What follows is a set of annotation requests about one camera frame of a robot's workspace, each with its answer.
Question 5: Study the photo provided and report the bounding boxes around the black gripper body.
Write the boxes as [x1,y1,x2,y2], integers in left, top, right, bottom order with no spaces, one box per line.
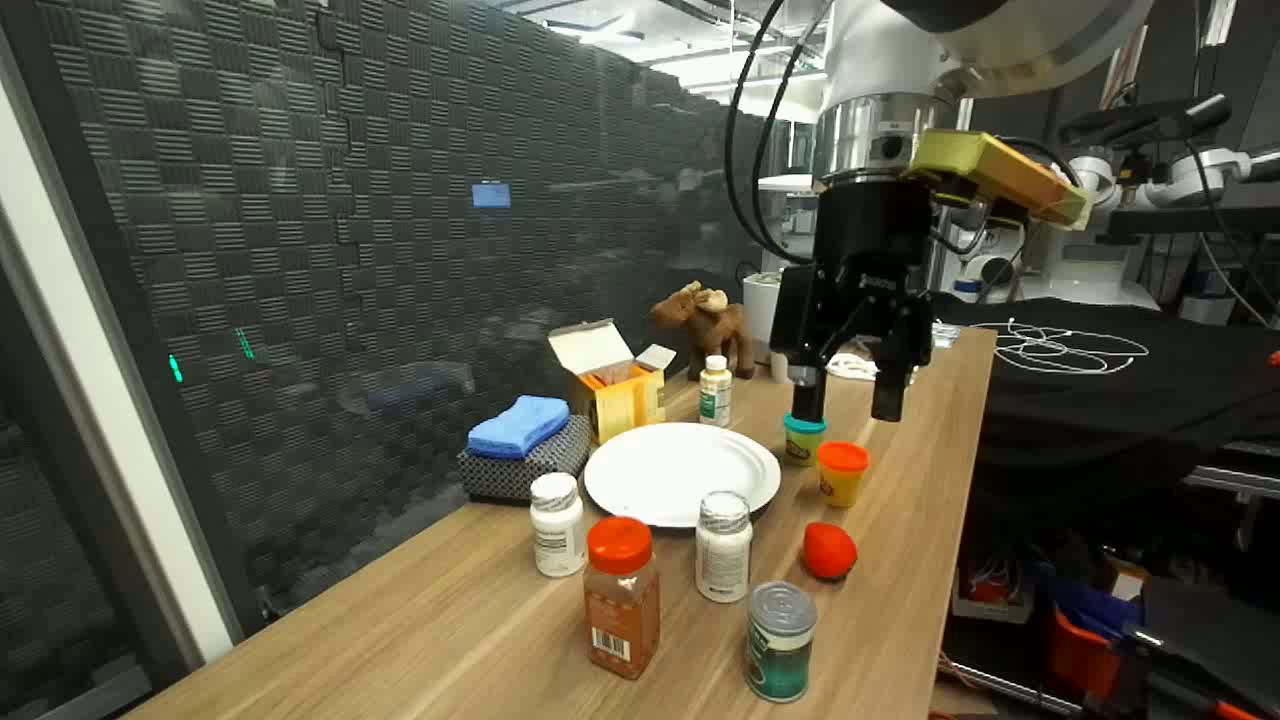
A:
[811,181,939,306]

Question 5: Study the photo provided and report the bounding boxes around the small white yellow-label bottle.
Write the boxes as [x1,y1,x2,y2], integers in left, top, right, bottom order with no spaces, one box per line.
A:
[695,352,738,428]

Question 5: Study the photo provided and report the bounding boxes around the green tub with teal lid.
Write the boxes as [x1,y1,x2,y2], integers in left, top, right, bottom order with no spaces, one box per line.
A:
[780,411,832,472]

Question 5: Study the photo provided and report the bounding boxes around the white blue-label pill bottle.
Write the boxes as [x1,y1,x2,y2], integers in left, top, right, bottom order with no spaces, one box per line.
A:
[694,487,755,609]

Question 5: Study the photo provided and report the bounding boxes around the white plain-label pill bottle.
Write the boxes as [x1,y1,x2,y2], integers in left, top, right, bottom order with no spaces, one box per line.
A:
[528,467,589,581]

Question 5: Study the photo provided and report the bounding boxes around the white round plate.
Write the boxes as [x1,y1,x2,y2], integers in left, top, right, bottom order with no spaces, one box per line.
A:
[580,419,787,531]

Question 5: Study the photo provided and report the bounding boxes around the white paper cup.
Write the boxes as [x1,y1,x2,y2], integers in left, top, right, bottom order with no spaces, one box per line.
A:
[742,267,786,352]

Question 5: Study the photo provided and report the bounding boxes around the brown plush moose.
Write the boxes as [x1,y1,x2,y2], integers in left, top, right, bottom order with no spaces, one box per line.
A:
[648,276,755,380]

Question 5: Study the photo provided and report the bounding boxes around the open yellow cardboard box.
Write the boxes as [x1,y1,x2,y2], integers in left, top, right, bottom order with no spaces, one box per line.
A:
[545,318,682,448]

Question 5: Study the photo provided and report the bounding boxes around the white lab equipment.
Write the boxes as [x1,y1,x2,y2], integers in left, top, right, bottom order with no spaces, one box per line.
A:
[952,146,1280,318]

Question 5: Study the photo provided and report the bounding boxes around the red toy tomato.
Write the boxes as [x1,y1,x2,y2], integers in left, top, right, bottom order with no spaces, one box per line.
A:
[795,519,863,585]

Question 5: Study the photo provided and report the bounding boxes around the black cloth covered table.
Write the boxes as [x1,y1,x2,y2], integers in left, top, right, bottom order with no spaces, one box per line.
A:
[932,293,1280,511]

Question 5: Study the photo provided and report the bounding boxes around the blue sponge cloth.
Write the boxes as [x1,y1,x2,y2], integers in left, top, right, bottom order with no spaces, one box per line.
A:
[464,392,575,466]

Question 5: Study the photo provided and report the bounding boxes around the green-label tin can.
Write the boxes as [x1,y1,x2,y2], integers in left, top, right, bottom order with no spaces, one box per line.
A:
[742,578,819,708]

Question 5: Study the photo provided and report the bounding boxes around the spice jar with orange lid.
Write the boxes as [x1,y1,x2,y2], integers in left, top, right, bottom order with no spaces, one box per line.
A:
[580,518,665,685]

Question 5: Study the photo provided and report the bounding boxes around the red storage bin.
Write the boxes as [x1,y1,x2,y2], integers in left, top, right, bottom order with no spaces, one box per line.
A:
[1043,603,1123,703]

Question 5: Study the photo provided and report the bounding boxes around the white coiled cable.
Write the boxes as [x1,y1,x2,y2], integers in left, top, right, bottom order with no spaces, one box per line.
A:
[991,318,1154,380]

